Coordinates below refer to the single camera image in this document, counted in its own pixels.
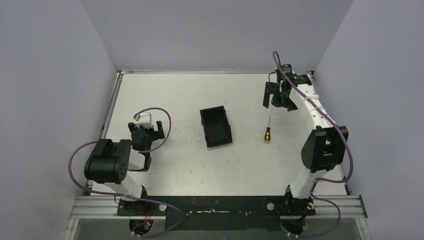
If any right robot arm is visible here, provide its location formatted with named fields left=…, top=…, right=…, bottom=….
left=262, top=70, right=349, bottom=215

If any black plastic bin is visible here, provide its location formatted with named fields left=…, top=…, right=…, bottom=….
left=199, top=105, right=233, bottom=148

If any purple cable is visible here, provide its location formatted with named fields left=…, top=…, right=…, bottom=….
left=67, top=107, right=185, bottom=239
left=272, top=51, right=354, bottom=239

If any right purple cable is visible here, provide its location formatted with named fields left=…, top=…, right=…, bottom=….
left=272, top=51, right=354, bottom=239

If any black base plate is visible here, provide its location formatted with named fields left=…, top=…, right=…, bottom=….
left=116, top=195, right=316, bottom=232

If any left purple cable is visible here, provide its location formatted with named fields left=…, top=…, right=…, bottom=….
left=67, top=107, right=185, bottom=239

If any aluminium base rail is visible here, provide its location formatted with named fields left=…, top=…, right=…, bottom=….
left=70, top=195, right=368, bottom=220

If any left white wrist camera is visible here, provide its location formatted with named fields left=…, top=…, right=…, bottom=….
left=134, top=112, right=152, bottom=124

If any yellow black handled screwdriver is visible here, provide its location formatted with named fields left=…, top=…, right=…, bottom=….
left=264, top=116, right=271, bottom=143

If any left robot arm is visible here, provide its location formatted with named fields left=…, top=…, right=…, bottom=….
left=84, top=120, right=165, bottom=216

